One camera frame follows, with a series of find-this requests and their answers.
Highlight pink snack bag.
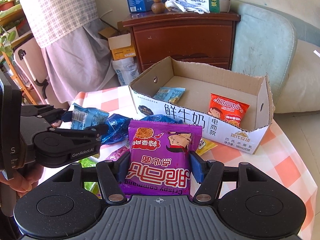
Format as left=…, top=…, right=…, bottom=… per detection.
left=106, top=145, right=129, bottom=161

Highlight green snack packet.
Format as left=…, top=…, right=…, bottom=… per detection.
left=79, top=158, right=100, bottom=195

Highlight yellow snack packet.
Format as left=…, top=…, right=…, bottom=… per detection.
left=196, top=138, right=217, bottom=156

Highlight light blue snack packet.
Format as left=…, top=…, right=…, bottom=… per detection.
left=153, top=87, right=185, bottom=105
left=71, top=103, right=109, bottom=130

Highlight dark blue foil snack bag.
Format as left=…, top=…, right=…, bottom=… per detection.
left=101, top=114, right=132, bottom=145

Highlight purple noodle snack bag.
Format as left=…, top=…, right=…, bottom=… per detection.
left=120, top=120, right=202, bottom=196

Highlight red noodle snack bag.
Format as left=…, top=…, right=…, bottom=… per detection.
left=208, top=93, right=249, bottom=127

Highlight person left hand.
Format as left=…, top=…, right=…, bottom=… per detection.
left=1, top=164, right=44, bottom=198

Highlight checkered pink cloth cover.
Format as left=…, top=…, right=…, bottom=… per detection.
left=20, top=0, right=119, bottom=103

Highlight cardboard milk box tray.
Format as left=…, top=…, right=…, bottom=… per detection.
left=129, top=57, right=273, bottom=154

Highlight pink checkered tablecloth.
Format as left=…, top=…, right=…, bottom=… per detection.
left=37, top=84, right=318, bottom=240

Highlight white plastic sack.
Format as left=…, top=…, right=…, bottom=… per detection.
left=112, top=57, right=139, bottom=86

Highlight small open cardboard box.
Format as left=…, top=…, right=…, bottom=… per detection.
left=98, top=27, right=136, bottom=61

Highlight dark red wooden cabinet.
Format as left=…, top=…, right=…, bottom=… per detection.
left=122, top=11, right=241, bottom=71

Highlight light green sofa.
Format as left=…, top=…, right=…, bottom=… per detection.
left=231, top=0, right=319, bottom=113

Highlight wooden gourd ornament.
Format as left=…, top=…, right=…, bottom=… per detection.
left=151, top=0, right=165, bottom=14

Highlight white work gloves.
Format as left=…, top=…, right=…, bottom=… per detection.
left=164, top=0, right=209, bottom=14

